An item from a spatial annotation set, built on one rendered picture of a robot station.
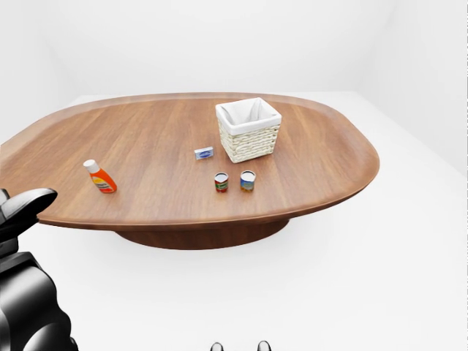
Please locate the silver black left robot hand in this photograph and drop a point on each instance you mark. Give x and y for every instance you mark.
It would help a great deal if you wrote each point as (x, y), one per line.
(25, 205)

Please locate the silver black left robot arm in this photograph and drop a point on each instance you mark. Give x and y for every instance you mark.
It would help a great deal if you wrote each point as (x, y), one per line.
(29, 303)

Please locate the white woven basket with liner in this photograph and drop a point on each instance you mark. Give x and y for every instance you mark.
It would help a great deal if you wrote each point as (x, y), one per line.
(252, 142)

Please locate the orange bottle with white cap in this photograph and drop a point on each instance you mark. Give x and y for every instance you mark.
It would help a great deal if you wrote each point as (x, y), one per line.
(103, 181)

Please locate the round wooden table base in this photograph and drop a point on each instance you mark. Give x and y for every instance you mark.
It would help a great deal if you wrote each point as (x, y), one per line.
(204, 235)

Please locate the small blue white box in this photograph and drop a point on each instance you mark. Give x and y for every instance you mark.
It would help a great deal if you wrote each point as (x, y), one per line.
(204, 153)

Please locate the red green labelled tin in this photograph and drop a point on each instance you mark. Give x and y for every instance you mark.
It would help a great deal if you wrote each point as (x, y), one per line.
(221, 183)

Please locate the blue yellow labelled tin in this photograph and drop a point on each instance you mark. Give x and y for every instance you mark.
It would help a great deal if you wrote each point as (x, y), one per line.
(248, 182)

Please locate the small dark rounded shape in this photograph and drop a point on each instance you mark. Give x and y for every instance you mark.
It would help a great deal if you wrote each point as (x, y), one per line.
(217, 347)
(264, 346)

